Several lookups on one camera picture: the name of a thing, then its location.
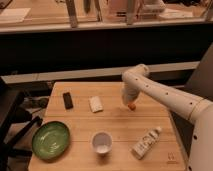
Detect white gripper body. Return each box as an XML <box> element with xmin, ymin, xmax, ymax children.
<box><xmin>122</xmin><ymin>83</ymin><xmax>139</xmax><ymax>100</ymax></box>

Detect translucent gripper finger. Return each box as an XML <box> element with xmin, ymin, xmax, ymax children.
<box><xmin>122</xmin><ymin>96</ymin><xmax>134</xmax><ymax>106</ymax></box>

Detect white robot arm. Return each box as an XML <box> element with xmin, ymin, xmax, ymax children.
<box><xmin>122</xmin><ymin>64</ymin><xmax>213</xmax><ymax>171</ymax></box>

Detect white plastic bottle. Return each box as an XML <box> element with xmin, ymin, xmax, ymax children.
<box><xmin>132</xmin><ymin>127</ymin><xmax>162</xmax><ymax>159</ymax></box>

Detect white cup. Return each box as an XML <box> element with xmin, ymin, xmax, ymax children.
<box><xmin>91</xmin><ymin>132</ymin><xmax>112</xmax><ymax>156</ymax></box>

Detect black rectangular block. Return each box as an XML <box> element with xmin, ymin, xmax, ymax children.
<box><xmin>63</xmin><ymin>92</ymin><xmax>73</xmax><ymax>109</ymax></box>

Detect green bowl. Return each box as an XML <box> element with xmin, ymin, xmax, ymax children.
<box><xmin>32</xmin><ymin>121</ymin><xmax>71</xmax><ymax>160</ymax></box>

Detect metal table leg left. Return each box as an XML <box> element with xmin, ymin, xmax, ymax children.
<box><xmin>66</xmin><ymin>0</ymin><xmax>78</xmax><ymax>28</ymax></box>

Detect black office chair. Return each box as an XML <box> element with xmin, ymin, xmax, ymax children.
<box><xmin>0</xmin><ymin>77</ymin><xmax>43</xmax><ymax>171</ymax></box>

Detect white paper sheet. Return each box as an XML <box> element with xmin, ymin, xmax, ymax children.
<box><xmin>0</xmin><ymin>8</ymin><xmax>30</xmax><ymax>24</ymax></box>

